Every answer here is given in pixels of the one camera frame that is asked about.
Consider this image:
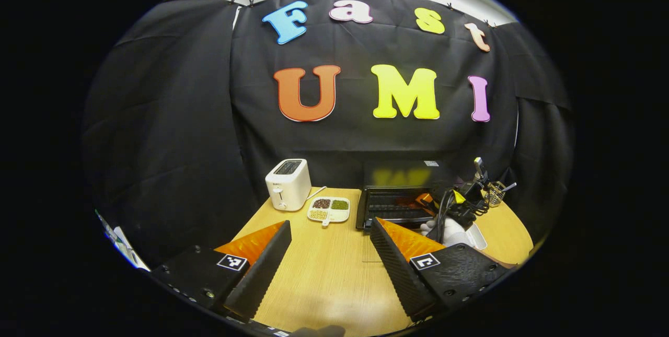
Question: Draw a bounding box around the pale printed sheet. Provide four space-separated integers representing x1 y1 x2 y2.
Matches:
96 210 149 271

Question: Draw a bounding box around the black backdrop cloth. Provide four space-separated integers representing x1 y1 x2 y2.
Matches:
81 0 575 264

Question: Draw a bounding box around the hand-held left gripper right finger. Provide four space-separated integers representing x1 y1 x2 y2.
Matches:
370 217 515 322

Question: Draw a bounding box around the white divided plate of beans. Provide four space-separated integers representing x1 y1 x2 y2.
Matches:
307 197 351 227

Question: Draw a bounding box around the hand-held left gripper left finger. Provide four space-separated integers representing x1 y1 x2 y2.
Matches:
151 220 292 321

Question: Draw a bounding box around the white toaster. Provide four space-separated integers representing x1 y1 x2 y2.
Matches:
265 158 313 212

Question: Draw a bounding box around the wire mesh holder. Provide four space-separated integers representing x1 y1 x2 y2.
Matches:
486 181 507 207

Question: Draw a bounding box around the white rectangular dish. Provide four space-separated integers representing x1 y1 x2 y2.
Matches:
465 222 488 250

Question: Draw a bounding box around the black electric oven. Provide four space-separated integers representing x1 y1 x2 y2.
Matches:
356 159 455 231

